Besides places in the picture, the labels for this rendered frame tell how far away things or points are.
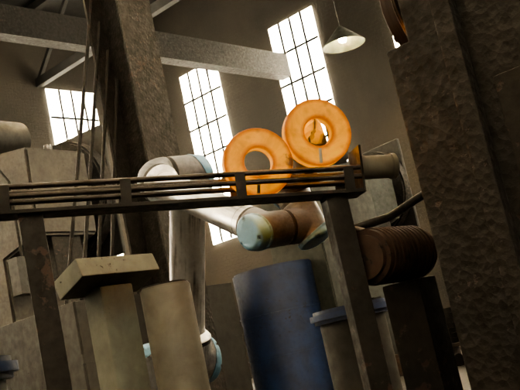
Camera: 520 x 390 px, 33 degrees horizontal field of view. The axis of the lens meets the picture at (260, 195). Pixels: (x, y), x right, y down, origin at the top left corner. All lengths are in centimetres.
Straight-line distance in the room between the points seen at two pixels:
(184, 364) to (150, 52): 368
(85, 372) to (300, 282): 160
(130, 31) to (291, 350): 223
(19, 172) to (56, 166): 32
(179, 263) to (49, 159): 501
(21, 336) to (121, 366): 332
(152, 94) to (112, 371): 342
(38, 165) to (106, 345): 545
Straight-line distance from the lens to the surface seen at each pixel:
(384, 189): 1046
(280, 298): 574
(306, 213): 221
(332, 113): 203
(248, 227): 214
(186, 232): 268
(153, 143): 528
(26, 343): 541
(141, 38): 554
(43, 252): 186
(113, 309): 217
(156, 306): 206
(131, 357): 218
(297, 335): 573
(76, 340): 498
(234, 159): 194
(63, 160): 774
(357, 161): 201
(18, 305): 770
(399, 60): 189
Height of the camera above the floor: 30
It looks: 10 degrees up
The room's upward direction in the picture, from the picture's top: 12 degrees counter-clockwise
